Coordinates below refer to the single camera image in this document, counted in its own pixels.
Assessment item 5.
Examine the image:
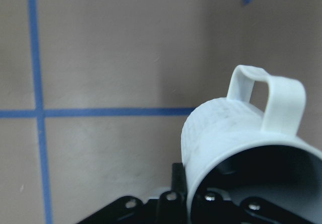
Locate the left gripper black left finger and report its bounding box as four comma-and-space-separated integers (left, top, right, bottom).
79, 163, 187, 223

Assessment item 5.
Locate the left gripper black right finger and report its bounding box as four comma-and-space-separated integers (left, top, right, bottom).
198, 158, 322, 224

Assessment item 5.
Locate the white plastic mug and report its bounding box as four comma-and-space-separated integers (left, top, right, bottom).
181, 65, 321, 223

